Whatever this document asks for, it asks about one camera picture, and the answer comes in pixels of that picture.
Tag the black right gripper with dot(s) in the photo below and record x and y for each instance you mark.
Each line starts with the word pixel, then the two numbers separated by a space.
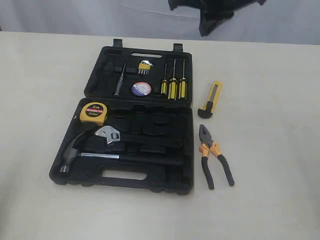
pixel 213 13

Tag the yellow utility knife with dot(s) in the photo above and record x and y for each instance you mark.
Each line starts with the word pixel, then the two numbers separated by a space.
pixel 207 110

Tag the black electrical tape roll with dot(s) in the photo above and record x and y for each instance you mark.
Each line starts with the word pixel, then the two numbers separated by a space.
pixel 141 89

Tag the orange black combination pliers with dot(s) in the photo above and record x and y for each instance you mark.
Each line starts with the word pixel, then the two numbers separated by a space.
pixel 209 146

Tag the yellow 2m tape measure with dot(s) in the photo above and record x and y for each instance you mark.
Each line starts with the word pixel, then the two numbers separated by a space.
pixel 94 112

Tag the black plastic tool case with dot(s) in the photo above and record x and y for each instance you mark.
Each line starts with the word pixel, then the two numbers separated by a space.
pixel 151 115

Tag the right yellow black screwdriver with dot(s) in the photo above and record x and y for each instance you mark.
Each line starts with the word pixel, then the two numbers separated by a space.
pixel 182 94

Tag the small yellow black screwdriver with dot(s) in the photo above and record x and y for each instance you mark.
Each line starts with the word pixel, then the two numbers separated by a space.
pixel 163 89

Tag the middle yellow black screwdriver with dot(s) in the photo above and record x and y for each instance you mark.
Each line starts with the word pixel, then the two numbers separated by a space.
pixel 173 83

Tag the hex key set yellow holder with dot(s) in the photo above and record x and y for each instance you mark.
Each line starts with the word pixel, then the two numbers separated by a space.
pixel 144 67

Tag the chrome adjustable wrench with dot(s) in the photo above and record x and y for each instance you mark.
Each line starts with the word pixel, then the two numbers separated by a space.
pixel 113 135

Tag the clear handle tester screwdriver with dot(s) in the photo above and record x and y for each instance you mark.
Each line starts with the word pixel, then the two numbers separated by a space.
pixel 120 81

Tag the claw hammer black handle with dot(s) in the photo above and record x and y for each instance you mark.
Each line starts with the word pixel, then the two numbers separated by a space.
pixel 71 154

